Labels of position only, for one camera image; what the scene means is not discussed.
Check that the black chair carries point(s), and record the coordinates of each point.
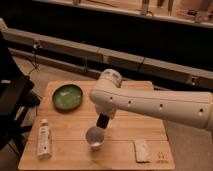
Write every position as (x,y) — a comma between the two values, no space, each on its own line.
(16,97)

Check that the white tube with label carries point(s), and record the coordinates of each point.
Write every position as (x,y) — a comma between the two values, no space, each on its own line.
(44,142)

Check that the white ceramic cup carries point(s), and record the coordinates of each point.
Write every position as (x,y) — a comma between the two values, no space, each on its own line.
(95,137)

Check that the beige sponge cloth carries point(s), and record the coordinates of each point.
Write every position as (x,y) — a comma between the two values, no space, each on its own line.
(142,154)

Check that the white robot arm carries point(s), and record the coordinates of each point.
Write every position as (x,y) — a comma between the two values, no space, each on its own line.
(185,107)

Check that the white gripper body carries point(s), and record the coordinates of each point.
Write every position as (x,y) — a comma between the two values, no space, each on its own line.
(106,111)

